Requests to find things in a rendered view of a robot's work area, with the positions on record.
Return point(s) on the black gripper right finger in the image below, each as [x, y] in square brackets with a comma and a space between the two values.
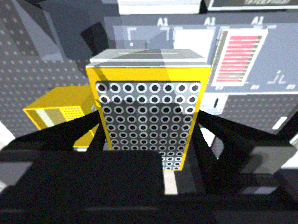
[247, 151]

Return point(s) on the white trough reservoir with red liquid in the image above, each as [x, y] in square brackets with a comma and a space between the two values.
[295, 143]

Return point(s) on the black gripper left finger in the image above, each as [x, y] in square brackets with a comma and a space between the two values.
[61, 137]

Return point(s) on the yellow waste bin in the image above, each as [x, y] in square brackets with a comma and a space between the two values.
[63, 97]

